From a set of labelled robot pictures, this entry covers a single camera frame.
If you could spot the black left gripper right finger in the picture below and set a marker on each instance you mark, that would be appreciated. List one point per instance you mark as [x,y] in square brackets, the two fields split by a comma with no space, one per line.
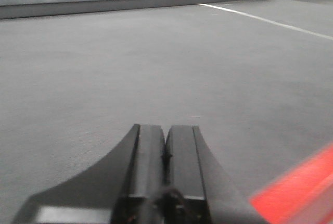
[204,191]

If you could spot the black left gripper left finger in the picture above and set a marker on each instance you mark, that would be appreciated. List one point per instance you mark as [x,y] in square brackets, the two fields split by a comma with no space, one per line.
[109,191]

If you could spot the red tape strip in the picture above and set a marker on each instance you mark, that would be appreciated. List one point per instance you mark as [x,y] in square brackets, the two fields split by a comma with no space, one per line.
[302,195]

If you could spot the white tape line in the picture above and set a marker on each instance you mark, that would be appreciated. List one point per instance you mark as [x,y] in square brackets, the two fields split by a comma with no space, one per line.
[286,26]

